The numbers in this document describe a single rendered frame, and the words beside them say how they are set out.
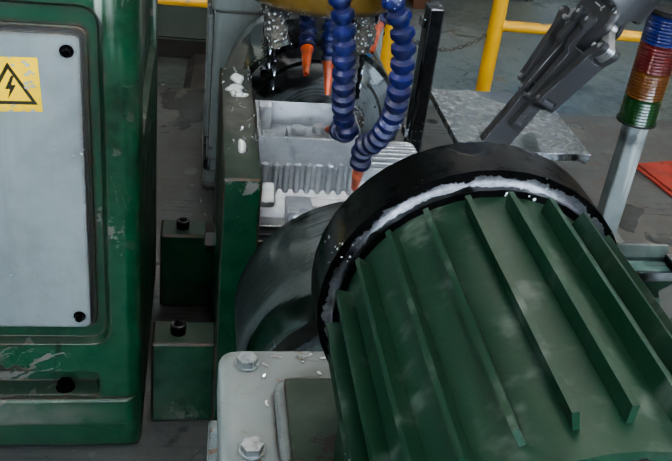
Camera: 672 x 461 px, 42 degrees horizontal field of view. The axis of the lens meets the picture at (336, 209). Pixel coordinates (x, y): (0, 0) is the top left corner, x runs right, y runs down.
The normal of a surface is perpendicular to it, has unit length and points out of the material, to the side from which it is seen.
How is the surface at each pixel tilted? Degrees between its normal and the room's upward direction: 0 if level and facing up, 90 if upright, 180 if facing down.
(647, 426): 5
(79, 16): 90
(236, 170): 0
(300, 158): 90
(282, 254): 43
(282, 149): 90
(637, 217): 0
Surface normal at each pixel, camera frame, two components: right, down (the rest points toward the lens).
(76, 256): 0.12, 0.51
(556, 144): 0.11, -0.86
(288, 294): -0.60, -0.65
